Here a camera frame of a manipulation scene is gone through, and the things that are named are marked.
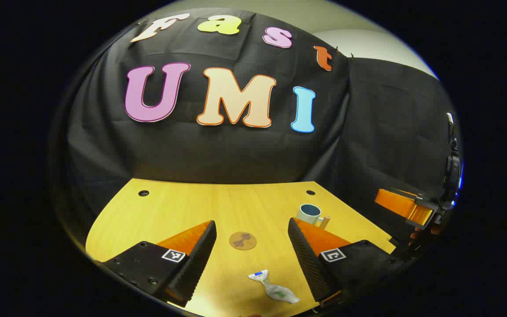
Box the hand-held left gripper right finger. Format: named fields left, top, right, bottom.
left=287, top=217, right=401, bottom=309

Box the black backdrop cloth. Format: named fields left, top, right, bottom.
left=60, top=9, right=462, bottom=265

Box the round wooden coaster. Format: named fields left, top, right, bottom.
left=229, top=232, right=257, bottom=251

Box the pale blue cup wooden handle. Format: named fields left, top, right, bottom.
left=296, top=204, right=331, bottom=230

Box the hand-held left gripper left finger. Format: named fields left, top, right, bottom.
left=93, top=220, right=218, bottom=308

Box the wooden desktop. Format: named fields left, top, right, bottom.
left=85, top=178, right=397, bottom=317

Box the white toothpaste tube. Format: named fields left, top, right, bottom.
left=248, top=269, right=301, bottom=305

